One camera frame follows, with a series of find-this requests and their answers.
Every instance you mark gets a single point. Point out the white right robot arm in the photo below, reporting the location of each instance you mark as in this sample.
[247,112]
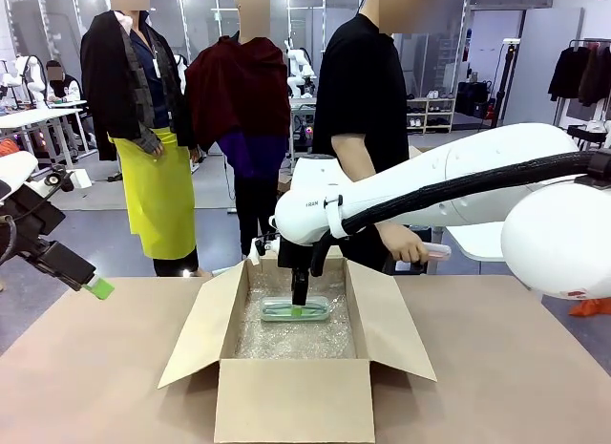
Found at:
[477,176]

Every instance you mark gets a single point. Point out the white shoe shelf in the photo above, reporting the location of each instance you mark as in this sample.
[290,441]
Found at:
[432,114]

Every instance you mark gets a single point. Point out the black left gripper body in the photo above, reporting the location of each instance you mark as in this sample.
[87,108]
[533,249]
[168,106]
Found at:
[33,219]

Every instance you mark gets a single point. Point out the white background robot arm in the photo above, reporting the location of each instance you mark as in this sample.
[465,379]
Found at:
[301,67]

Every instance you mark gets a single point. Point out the pink glasses case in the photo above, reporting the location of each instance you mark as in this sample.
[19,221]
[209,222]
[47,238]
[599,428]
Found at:
[439,252]

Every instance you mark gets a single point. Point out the clear bubble wrap sheet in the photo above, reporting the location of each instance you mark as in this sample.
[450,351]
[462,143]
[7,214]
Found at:
[286,339]

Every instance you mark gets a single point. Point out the black bags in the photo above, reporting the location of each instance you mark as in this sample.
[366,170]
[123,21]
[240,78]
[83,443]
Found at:
[472,98]

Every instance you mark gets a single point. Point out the white desk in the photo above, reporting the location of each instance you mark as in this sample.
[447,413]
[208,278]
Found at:
[33,115]

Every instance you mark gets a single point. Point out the person's right hand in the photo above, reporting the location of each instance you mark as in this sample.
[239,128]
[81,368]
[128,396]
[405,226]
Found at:
[403,243]

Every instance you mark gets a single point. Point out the mannequin with maroon cape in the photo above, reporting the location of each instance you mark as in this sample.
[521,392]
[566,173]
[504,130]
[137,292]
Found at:
[238,90]

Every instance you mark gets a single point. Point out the seated person in dark jacket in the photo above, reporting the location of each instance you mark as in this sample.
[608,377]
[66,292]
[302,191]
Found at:
[64,88]

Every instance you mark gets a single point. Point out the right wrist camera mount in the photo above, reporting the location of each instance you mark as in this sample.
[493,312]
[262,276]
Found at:
[267,247]

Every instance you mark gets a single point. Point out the orange jacket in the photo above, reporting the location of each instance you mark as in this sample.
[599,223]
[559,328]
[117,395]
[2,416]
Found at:
[7,148]

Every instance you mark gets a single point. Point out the green glasses case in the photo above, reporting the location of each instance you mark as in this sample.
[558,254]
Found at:
[277,312]

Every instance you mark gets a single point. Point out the person in black t-shirt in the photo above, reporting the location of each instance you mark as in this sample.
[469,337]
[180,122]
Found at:
[363,81]

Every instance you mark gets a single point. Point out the large cardboard box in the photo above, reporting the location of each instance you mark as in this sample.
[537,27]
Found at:
[291,401]

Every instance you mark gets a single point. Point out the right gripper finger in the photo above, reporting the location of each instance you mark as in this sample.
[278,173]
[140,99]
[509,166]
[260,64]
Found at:
[296,291]
[304,286]

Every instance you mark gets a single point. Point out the orange cloth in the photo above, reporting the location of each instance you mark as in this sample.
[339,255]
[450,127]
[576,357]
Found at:
[589,308]

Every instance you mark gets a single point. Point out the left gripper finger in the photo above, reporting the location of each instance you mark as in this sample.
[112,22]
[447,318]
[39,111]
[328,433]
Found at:
[76,263]
[67,272]

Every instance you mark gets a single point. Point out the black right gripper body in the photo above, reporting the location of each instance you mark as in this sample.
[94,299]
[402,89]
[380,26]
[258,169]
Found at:
[296,253]

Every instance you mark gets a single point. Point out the black tripod stand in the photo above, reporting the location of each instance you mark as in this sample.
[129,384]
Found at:
[508,71]

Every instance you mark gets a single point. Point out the mannequin with yellow apron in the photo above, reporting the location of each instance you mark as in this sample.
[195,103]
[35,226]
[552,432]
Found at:
[153,196]

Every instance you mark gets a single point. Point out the rack with dark garments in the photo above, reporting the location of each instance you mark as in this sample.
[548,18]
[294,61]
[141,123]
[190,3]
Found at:
[573,76]

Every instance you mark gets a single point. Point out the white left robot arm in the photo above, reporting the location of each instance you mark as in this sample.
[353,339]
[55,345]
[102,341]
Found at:
[16,167]

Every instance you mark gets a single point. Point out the person's right forearm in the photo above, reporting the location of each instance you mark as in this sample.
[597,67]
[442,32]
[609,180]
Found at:
[353,157]

